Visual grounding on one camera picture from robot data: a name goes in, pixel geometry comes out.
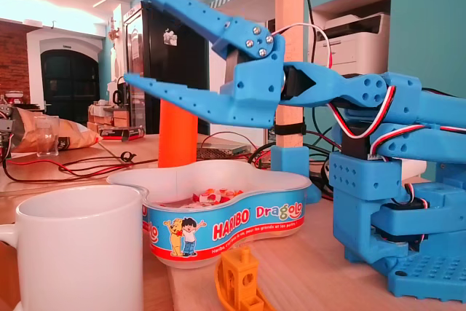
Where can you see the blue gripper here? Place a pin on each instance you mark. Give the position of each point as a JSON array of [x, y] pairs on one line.
[[255, 83]]

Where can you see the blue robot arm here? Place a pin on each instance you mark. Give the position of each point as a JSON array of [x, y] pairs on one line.
[[364, 87]]

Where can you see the black fridge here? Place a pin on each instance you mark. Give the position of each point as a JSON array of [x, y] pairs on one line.
[[174, 56]]

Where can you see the fridge magnet photo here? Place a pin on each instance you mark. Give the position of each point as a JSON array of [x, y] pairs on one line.
[[170, 37]]

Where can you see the orange cylinder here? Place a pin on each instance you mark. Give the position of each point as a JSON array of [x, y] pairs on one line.
[[178, 140]]

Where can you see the metal power supply box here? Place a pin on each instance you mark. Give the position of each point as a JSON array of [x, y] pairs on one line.
[[222, 149]]

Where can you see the black kettle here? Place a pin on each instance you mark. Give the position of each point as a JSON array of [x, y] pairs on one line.
[[117, 97]]

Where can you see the wooden storage boxes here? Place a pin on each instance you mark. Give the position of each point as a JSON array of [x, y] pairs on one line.
[[120, 119]]

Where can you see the black red flat box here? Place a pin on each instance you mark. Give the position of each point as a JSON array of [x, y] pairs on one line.
[[116, 132]]

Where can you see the ceiling light strip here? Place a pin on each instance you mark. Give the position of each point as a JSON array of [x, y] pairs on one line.
[[100, 2]]

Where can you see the red white wrapped candies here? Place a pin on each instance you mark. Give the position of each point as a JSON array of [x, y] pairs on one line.
[[215, 194]]

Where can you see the dark arched door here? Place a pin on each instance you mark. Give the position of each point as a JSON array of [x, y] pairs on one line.
[[69, 85]]

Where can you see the crumpled chips bag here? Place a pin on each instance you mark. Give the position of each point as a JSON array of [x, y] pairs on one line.
[[73, 136]]

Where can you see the white printer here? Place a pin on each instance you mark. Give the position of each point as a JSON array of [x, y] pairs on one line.
[[364, 34]]

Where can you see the Haribo Dragolo candy tub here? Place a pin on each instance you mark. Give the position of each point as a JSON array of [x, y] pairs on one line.
[[236, 223]]

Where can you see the clear drinking glass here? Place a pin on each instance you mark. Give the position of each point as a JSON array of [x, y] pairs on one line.
[[47, 143]]

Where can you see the red kitchen appliance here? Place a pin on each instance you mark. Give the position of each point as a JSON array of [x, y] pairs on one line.
[[14, 99]]

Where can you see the orange printed toy boat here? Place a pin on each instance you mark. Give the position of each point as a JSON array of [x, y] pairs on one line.
[[236, 274]]

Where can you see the white ceramic mug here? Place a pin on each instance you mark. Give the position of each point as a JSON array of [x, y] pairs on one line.
[[80, 252]]

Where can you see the red white wall ornament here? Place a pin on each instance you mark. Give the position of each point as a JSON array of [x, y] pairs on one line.
[[114, 32]]

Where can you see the blue post foot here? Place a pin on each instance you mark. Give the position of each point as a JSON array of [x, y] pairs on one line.
[[289, 160]]

